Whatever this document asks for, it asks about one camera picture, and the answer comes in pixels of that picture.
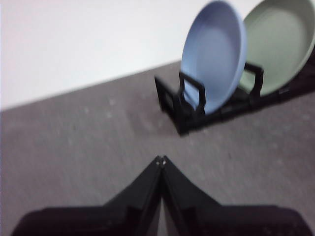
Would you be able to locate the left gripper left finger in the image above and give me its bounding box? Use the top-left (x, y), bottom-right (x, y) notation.
top-left (11, 156), bottom-right (163, 236)

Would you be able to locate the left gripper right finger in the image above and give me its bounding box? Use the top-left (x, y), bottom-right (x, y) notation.
top-left (162, 155), bottom-right (313, 236)

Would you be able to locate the round blue plate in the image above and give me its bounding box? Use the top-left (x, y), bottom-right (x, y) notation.
top-left (181, 0), bottom-right (248, 115)

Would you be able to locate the round green plate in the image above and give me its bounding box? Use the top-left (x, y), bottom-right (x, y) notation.
top-left (240, 0), bottom-right (315, 96)

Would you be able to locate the black plastic plate rack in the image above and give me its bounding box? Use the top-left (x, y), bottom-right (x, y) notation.
top-left (154, 62), bottom-right (315, 136)

